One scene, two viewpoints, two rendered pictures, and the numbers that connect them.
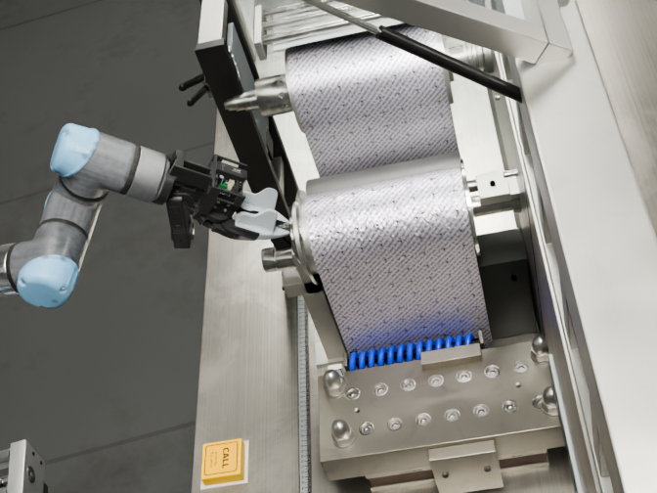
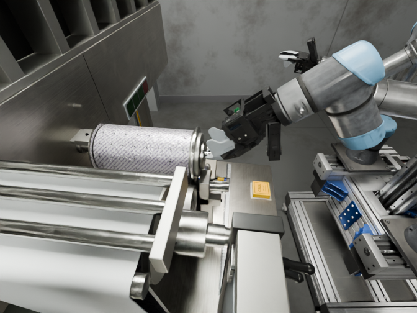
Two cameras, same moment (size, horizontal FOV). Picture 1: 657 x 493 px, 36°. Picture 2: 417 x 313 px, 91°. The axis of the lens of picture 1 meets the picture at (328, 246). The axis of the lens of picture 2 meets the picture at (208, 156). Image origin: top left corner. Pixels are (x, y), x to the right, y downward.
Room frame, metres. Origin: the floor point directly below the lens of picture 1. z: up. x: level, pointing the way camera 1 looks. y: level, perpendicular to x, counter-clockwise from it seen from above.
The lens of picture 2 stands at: (1.50, 0.01, 1.63)
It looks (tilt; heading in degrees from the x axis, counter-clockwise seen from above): 45 degrees down; 174
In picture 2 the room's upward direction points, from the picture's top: straight up
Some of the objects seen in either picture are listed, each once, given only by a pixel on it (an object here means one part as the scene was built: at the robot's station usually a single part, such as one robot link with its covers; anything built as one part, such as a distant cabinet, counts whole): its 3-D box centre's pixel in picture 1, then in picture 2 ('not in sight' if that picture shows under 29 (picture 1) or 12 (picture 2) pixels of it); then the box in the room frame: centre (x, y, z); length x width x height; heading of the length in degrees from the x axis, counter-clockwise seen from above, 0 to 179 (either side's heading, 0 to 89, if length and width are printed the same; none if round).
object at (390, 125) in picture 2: not in sight; (376, 131); (0.76, 0.95, 0.98); 0.13 x 0.12 x 0.14; 149
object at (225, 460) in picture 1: (223, 462); (260, 189); (1.00, 0.29, 0.91); 0.07 x 0.07 x 0.02; 78
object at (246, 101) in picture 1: (242, 102); (227, 236); (1.37, 0.06, 1.34); 0.06 x 0.03 x 0.03; 78
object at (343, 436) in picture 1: (341, 430); not in sight; (0.89, 0.07, 1.05); 0.04 x 0.04 x 0.04
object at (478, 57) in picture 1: (467, 56); not in sight; (1.29, -0.31, 1.34); 0.07 x 0.07 x 0.07; 78
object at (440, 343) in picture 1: (414, 352); not in sight; (1.00, -0.07, 1.03); 0.21 x 0.04 x 0.03; 78
